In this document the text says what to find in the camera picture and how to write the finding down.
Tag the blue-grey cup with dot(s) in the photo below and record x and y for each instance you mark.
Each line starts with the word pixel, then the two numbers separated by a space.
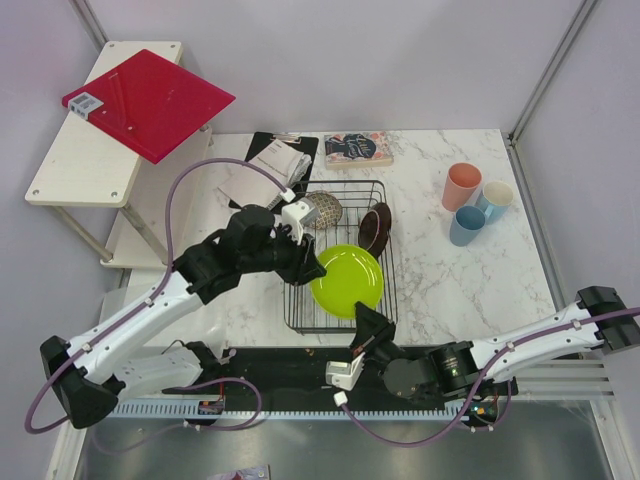
pixel 466 224

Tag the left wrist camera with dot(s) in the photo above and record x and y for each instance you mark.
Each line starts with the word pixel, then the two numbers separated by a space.
pixel 297 214

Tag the pink plastic cup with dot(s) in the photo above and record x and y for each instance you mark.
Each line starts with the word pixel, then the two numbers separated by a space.
pixel 462 181

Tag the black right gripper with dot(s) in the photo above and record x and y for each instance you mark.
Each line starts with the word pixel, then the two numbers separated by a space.
pixel 371 328

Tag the white two-tier shelf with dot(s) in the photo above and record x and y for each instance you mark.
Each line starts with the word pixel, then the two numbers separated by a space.
pixel 86 168

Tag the dark brown plate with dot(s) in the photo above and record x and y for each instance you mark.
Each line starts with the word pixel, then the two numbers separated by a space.
pixel 374 229

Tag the lime green plate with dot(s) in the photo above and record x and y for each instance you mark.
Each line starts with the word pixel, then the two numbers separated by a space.
pixel 353 275

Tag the floral cover book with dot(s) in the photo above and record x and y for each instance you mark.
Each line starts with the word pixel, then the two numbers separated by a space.
pixel 357 150

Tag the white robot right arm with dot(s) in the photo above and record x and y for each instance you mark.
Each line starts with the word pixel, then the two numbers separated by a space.
pixel 596 319

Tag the light blue mug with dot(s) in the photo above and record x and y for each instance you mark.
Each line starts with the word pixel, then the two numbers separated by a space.
pixel 494 200

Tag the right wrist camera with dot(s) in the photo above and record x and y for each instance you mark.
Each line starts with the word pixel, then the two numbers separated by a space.
pixel 343 376

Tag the red cutting board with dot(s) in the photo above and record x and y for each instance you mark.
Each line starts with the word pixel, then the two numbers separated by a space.
pixel 148 104

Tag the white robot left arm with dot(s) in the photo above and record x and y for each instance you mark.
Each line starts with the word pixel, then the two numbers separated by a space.
pixel 93 372

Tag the black clipboard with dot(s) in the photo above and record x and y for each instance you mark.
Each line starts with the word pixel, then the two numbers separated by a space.
pixel 302 144

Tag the white slotted cable duct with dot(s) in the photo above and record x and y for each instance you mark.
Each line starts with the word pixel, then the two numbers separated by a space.
pixel 193 407

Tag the white paper sheet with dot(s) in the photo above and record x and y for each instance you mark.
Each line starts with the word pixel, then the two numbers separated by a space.
pixel 246 186

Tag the grey wire dish rack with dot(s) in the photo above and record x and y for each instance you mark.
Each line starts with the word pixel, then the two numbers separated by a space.
pixel 353 243

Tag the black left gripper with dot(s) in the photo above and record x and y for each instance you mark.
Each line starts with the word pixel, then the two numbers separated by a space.
pixel 303 266

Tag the patterned ceramic bowl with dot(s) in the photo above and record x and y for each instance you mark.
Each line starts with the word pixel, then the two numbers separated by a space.
pixel 328 208

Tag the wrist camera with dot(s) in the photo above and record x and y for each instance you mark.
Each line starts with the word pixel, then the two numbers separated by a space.
pixel 297 214
pixel 343 376

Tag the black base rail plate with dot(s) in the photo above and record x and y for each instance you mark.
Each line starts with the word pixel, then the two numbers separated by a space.
pixel 295 377

